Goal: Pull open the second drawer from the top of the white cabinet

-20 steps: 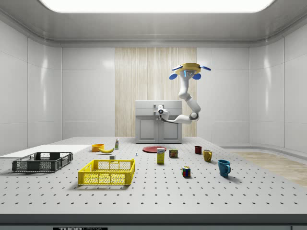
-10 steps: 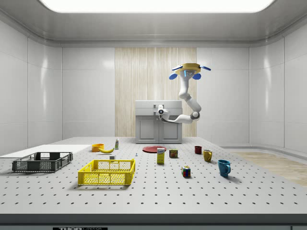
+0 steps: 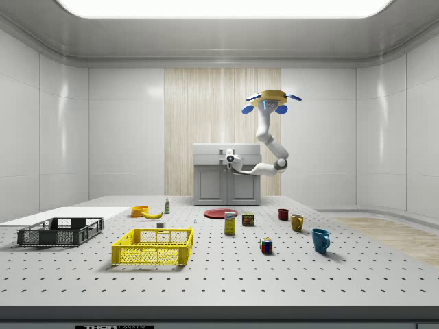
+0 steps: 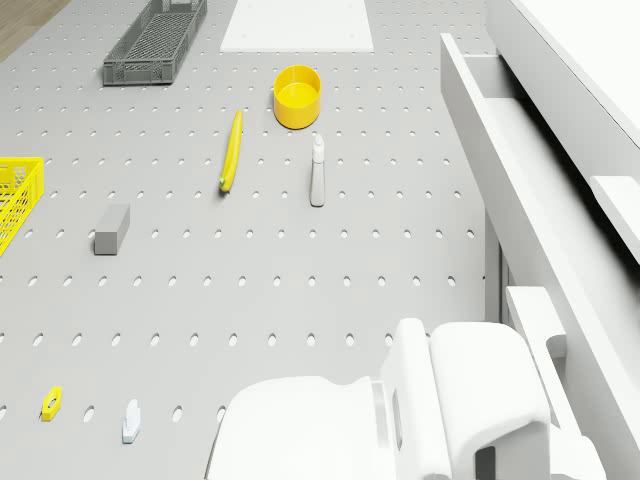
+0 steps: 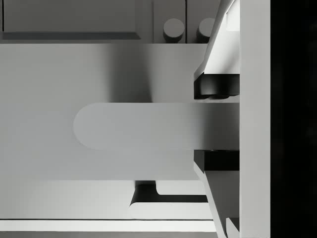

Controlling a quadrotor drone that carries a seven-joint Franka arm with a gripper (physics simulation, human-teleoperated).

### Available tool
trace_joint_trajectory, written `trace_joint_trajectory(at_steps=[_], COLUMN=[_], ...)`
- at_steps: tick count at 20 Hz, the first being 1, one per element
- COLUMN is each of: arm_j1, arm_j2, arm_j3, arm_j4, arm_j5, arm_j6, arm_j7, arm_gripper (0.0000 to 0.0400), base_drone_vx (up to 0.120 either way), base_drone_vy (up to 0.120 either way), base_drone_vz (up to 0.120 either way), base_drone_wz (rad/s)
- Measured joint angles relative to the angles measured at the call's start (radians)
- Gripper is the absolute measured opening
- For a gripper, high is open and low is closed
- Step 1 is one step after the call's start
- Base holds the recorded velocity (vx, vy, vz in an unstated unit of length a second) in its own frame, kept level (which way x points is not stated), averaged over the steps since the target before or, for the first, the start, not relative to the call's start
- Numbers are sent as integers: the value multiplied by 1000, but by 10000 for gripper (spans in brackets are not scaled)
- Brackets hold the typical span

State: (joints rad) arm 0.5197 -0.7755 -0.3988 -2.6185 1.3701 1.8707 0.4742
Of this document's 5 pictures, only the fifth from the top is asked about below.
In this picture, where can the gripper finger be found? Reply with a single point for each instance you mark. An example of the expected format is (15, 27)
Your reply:
(218, 84)
(220, 161)

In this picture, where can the white cabinet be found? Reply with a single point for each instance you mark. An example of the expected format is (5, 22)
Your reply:
(74, 19)

